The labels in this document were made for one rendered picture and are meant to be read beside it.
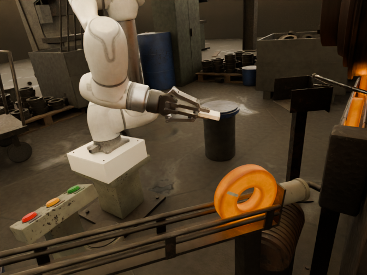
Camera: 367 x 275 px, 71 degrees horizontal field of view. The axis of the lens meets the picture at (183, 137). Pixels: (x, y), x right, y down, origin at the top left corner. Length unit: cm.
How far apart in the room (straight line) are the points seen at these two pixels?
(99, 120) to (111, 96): 63
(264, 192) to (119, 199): 109
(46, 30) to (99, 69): 554
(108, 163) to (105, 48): 79
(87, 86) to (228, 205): 53
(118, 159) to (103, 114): 25
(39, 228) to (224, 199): 54
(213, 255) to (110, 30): 114
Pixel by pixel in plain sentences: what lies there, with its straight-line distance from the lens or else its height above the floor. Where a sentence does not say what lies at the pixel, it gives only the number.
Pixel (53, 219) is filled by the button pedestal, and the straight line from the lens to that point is 89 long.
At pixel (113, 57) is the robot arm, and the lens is 71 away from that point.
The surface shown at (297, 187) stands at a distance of 72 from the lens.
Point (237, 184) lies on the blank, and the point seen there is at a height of 76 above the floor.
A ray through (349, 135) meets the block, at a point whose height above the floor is 80.
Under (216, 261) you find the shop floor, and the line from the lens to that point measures 142.
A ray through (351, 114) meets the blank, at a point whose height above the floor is 78.
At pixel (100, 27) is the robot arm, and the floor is 109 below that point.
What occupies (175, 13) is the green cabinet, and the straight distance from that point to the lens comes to 434.
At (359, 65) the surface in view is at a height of 94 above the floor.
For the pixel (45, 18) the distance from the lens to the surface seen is 577.
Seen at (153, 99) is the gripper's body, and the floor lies 88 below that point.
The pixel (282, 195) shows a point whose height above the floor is 70.
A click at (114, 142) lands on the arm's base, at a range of 149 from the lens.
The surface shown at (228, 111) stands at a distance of 196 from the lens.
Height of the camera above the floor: 110
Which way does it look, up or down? 25 degrees down
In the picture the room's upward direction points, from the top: 6 degrees counter-clockwise
